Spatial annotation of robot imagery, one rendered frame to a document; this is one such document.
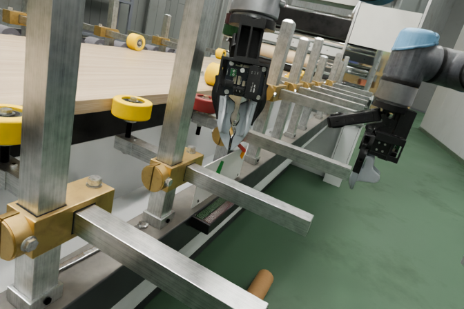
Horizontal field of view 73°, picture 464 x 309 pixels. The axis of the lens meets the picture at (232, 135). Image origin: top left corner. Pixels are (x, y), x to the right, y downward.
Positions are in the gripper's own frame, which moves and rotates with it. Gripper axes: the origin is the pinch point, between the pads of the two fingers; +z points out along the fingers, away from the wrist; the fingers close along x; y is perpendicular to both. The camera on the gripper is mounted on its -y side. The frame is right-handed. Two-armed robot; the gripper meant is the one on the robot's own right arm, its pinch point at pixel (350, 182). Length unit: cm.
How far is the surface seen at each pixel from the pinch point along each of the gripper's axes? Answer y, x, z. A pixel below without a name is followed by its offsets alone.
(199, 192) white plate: -28.9, -17.9, 9.2
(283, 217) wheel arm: -8.3, -26.6, 1.5
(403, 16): -4, 222, -74
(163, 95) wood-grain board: -49, -9, -7
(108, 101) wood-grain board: -49, -28, -7
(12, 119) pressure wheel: -42, -51, -8
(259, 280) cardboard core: -20, 46, 75
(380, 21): -19, 222, -66
